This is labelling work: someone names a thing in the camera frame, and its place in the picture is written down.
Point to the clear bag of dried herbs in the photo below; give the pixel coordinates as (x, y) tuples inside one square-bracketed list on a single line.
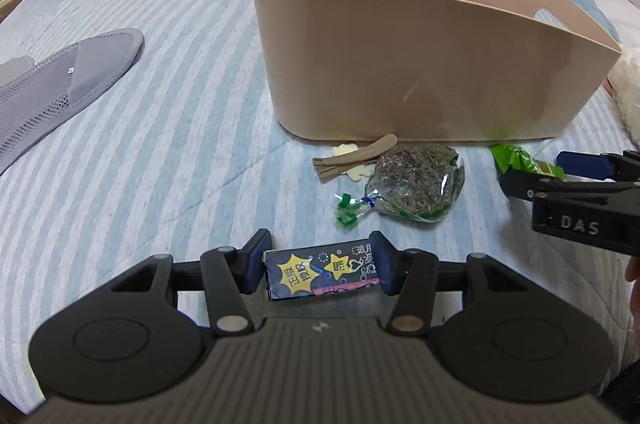
[(417, 186)]

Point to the grey mesh insole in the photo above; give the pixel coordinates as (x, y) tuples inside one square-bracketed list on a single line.
[(60, 91)]

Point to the dark blue box yellow stars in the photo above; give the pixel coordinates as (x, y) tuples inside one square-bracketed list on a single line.
[(320, 271)]

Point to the person's right hand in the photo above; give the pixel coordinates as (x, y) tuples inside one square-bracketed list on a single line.
[(634, 269)]

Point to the white fluffy plush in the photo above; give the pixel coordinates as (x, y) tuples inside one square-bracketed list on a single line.
[(627, 88)]

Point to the green snack packet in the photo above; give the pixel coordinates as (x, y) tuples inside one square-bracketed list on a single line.
[(522, 161)]

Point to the brown hair clip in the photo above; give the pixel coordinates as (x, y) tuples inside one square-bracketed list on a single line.
[(350, 157)]

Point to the blue striped bed sheet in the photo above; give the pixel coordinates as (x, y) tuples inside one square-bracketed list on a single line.
[(175, 163)]

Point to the beige plastic basket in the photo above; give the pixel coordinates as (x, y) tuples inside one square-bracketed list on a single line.
[(425, 63)]

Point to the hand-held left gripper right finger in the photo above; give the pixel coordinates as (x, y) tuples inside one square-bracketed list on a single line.
[(382, 264)]

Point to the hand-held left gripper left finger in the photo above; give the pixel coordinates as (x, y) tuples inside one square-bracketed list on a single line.
[(257, 264)]

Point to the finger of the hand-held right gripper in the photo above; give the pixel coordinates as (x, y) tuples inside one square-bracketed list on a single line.
[(520, 186), (585, 164)]

